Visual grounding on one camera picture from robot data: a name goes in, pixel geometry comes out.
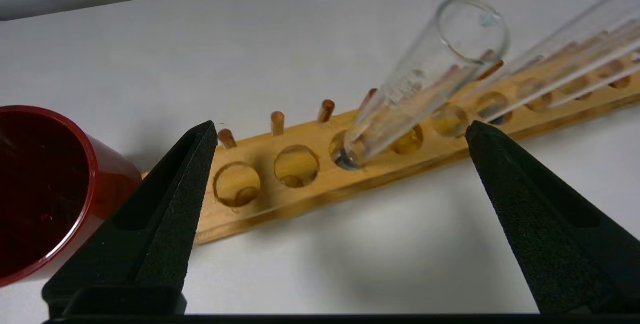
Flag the glass test tube blue pigment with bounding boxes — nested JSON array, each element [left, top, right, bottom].
[[342, 0, 511, 170]]

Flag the dark red plastic cup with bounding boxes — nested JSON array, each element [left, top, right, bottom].
[[0, 105, 143, 287]]

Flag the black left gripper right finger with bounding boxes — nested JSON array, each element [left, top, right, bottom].
[[465, 120, 640, 314]]

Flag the wooden test tube rack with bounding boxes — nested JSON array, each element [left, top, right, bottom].
[[142, 49, 640, 244]]

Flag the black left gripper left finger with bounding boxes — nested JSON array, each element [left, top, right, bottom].
[[42, 120, 219, 314]]

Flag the glass test tube yellow pigment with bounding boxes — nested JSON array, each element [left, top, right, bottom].
[[457, 0, 640, 124]]

